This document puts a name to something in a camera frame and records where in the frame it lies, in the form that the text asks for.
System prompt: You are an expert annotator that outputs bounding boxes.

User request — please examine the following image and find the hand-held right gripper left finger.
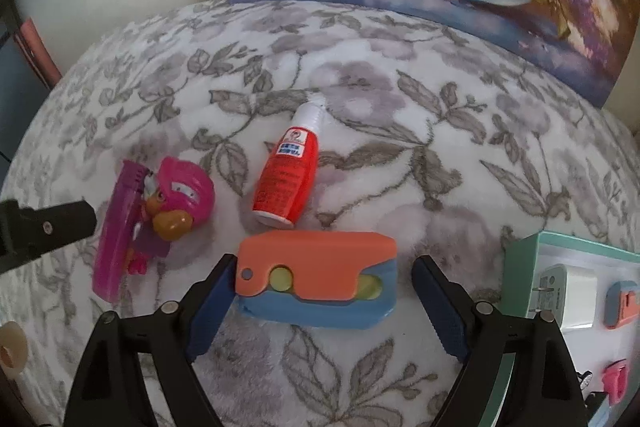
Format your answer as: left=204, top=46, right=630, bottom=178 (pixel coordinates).
left=62, top=253, right=238, bottom=427

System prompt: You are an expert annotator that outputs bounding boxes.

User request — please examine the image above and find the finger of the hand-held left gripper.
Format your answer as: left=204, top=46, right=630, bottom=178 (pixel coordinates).
left=0, top=199, right=98, bottom=273

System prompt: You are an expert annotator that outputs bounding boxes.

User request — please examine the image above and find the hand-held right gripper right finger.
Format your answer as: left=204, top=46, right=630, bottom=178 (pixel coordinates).
left=412, top=255, right=588, bottom=427

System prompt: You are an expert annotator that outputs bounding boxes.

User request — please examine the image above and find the teal box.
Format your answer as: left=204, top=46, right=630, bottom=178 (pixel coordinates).
left=500, top=231, right=640, bottom=427

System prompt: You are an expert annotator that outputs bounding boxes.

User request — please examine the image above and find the large orange blue toy knife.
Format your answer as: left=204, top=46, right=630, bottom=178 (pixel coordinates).
left=235, top=230, right=398, bottom=329

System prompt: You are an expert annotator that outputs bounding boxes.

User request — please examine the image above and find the white charger plug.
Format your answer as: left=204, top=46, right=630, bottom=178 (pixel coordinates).
left=532, top=264, right=596, bottom=337

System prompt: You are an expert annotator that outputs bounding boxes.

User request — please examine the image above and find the black toy car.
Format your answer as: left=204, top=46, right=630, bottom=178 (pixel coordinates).
left=575, top=369, right=606, bottom=413

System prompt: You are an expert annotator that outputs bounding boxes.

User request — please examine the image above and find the small orange blue toy knife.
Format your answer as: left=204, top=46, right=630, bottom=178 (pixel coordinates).
left=604, top=281, right=640, bottom=330

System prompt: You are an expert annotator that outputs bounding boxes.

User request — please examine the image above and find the pink toy knife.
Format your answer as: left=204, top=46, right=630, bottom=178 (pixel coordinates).
left=601, top=359, right=630, bottom=405

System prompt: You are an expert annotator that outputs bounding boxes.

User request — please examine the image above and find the beige round disc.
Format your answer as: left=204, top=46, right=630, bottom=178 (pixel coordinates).
left=0, top=321, right=27, bottom=375

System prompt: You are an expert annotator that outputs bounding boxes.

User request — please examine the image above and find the dark cabinet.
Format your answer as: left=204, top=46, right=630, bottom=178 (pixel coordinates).
left=0, top=4, right=51, bottom=158

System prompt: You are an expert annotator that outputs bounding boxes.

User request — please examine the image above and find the pink bird toy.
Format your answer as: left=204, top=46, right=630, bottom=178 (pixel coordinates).
left=127, top=155, right=216, bottom=275

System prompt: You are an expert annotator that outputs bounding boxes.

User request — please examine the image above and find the red glue bottle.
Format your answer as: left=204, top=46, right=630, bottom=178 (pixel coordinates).
left=251, top=101, right=326, bottom=228

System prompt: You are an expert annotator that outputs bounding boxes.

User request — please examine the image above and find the grey floral blanket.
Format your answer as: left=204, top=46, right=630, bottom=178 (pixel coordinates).
left=0, top=0, right=640, bottom=427

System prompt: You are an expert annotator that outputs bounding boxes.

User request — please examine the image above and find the pink pole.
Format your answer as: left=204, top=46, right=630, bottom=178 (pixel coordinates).
left=20, top=18, right=62, bottom=90

